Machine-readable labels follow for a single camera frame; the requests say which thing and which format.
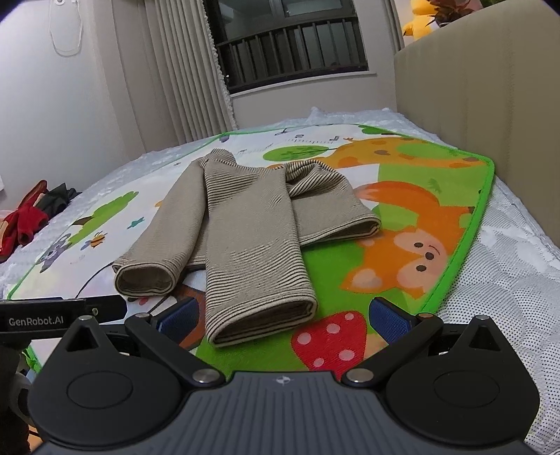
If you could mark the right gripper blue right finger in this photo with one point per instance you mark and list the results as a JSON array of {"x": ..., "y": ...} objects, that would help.
[{"x": 406, "y": 336}]

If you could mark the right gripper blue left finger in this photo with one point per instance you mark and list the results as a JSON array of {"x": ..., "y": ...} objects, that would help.
[{"x": 168, "y": 337}]

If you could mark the beige striped knit sweater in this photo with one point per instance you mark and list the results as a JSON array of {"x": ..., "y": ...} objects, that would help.
[{"x": 246, "y": 228}]

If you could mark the red clothes pile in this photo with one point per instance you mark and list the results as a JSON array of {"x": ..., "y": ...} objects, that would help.
[{"x": 20, "y": 226}]

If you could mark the dark clothes pile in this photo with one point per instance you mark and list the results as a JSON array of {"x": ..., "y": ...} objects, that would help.
[{"x": 54, "y": 201}]

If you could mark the colourful cartoon animal play mat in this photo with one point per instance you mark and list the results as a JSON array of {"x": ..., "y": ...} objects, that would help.
[{"x": 428, "y": 209}]

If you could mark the beige pleated curtain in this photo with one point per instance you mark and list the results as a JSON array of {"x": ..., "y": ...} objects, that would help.
[{"x": 176, "y": 87}]

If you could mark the beige padded headboard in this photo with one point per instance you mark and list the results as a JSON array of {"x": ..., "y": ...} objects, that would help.
[{"x": 489, "y": 84}]

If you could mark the dark window with railing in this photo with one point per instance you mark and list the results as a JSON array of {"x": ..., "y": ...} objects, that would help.
[{"x": 264, "y": 42}]

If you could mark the yellow duck plush toy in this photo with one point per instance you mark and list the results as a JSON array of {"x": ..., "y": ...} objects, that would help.
[{"x": 423, "y": 22}]

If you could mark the red leafed potted plant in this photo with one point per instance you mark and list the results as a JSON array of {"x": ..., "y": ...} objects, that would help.
[{"x": 448, "y": 11}]

